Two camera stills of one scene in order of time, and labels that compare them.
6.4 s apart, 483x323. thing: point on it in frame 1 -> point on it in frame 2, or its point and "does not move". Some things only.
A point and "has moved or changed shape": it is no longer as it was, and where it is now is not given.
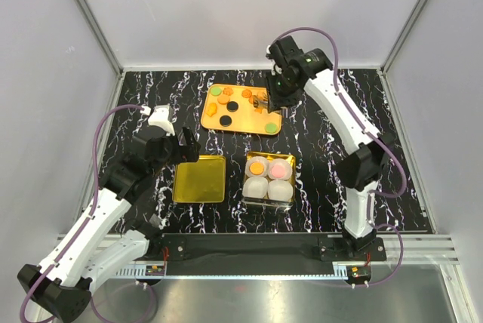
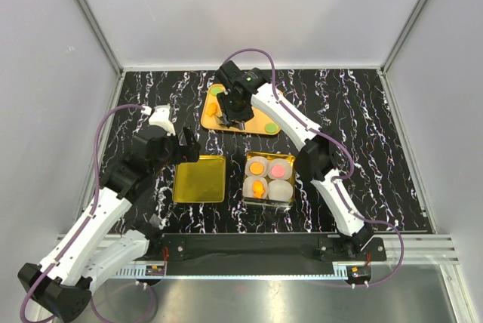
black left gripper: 185,153 does not move
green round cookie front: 271,127 does not move
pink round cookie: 278,171 does not move
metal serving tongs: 283,110 has moved or changed shape
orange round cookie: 256,167 does not move
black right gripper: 274,99 -> 231,115
